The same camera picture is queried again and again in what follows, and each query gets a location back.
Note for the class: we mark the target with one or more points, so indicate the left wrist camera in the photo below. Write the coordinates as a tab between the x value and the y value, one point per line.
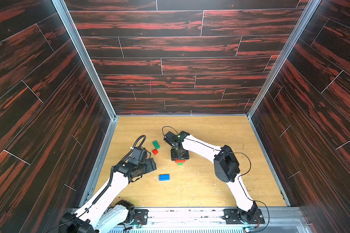
138	156

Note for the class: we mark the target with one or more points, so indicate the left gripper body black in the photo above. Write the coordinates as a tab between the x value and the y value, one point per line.
146	166

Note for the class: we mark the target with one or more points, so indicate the red 2x4 lego brick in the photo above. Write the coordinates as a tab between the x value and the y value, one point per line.
180	161

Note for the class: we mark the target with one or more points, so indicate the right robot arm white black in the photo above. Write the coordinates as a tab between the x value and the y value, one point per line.
226	166

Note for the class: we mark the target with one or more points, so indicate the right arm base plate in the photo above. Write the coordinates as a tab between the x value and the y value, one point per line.
238	216

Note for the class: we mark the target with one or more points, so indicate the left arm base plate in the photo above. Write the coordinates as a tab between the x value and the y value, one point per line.
140	217

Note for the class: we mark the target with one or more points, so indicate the blue 2x4 lego brick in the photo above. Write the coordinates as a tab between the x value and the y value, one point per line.
164	177

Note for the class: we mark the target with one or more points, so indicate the small red 2x2 lego brick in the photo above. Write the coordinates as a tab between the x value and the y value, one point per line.
155	151

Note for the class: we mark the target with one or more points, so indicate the aluminium front rail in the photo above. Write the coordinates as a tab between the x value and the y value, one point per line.
209	220

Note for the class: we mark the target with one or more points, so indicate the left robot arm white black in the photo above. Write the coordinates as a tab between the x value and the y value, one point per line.
97	216

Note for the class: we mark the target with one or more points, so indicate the dark green 2x4 lego brick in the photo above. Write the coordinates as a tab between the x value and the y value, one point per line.
156	144

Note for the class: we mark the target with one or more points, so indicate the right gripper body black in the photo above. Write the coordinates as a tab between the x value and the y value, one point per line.
176	154

